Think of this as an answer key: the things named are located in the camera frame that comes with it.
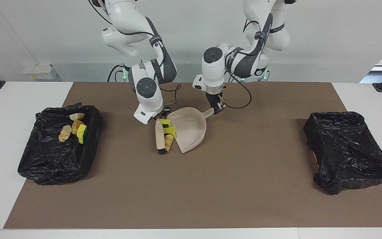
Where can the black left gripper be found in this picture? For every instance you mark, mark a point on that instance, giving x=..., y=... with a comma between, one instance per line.
x=215, y=98

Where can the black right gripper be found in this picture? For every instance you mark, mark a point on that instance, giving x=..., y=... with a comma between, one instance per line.
x=161, y=113

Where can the yellow sponge piece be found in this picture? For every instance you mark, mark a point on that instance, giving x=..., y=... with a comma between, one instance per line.
x=170, y=131
x=165, y=123

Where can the beige hand brush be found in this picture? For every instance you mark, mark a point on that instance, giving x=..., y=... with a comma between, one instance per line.
x=160, y=136

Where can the striped toy croissant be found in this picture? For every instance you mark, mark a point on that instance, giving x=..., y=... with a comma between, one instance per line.
x=77, y=116
x=168, y=143

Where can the beige plastic dustpan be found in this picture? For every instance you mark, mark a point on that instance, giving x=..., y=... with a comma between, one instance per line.
x=191, y=129

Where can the yellow green scouring sponge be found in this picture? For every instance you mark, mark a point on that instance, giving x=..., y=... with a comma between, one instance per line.
x=83, y=133

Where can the brown oval bread roll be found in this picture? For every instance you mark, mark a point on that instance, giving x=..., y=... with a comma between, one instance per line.
x=76, y=126

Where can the pale flaky pastry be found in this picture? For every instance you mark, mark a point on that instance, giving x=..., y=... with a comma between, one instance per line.
x=65, y=133

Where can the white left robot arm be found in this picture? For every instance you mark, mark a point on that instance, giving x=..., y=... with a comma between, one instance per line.
x=212, y=66

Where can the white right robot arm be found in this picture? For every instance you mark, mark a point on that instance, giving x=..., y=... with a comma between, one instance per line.
x=148, y=93

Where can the black plastic bag lined bin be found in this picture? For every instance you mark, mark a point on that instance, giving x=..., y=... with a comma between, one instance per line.
x=51, y=159
x=347, y=149

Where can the brown table mat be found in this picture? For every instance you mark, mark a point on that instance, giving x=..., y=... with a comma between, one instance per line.
x=244, y=199

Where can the white wall socket boxes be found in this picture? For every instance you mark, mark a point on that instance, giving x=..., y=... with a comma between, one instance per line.
x=40, y=71

